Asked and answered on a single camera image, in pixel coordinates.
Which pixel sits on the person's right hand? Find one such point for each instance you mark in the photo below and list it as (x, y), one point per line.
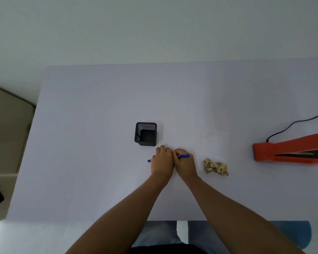
(185, 166)

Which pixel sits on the black mesh pen holder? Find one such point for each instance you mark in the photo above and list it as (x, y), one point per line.
(147, 136)

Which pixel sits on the person's left forearm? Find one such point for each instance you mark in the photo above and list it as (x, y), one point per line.
(116, 224)

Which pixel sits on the black shirt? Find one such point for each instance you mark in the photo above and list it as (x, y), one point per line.
(167, 249)

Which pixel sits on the blue stool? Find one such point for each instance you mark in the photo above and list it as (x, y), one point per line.
(294, 232)

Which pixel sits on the person's left hand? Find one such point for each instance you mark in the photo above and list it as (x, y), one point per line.
(161, 164)

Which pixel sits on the orange heat sealer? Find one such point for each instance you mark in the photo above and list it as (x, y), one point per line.
(288, 148)

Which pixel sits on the beige cabinet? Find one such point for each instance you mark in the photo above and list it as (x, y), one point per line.
(5, 134)

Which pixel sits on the clear plastic bag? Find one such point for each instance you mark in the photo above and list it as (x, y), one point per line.
(214, 148)

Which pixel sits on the grey jeans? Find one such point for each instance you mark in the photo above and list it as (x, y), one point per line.
(159, 232)

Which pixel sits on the person's right forearm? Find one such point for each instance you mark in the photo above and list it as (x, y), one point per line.
(241, 222)

